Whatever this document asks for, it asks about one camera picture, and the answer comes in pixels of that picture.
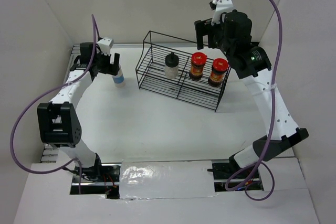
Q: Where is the silver lid blue label bottle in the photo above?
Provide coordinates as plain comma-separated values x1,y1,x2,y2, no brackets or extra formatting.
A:
112,65,125,88

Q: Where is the red lid jar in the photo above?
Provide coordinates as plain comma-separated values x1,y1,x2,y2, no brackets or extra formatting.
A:
189,52,207,81
208,58,229,87

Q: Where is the black lid white bottle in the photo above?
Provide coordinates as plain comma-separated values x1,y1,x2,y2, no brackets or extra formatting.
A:
165,52,179,79

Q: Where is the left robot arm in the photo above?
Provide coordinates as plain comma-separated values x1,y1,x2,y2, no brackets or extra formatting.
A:
37,37,121,182

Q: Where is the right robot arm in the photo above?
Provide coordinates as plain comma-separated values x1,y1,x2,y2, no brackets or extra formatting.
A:
194,10,309,178

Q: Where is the white glossy tape sheet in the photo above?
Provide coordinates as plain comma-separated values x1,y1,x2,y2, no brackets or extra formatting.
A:
119,161,216,200

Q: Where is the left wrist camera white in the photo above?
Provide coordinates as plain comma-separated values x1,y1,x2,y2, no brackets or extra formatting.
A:
97,37,114,56

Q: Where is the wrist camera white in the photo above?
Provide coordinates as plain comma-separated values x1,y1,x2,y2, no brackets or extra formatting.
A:
209,0,234,26
97,37,114,56

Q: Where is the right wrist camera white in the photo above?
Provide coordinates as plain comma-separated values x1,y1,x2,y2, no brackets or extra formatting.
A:
209,0,234,26

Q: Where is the aluminium rail frame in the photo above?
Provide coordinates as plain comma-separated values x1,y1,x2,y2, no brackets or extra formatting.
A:
52,45,264,163

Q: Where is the black wire rack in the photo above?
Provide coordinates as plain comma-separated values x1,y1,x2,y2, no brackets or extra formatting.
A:
135,31,231,111

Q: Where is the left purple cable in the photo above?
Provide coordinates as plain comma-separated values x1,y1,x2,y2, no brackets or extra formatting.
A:
12,14,102,196

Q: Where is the purple cable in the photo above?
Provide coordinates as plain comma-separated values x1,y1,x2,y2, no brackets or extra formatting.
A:
214,0,284,201
12,14,102,196

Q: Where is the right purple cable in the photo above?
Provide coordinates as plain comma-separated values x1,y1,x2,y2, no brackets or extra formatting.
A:
214,0,284,201

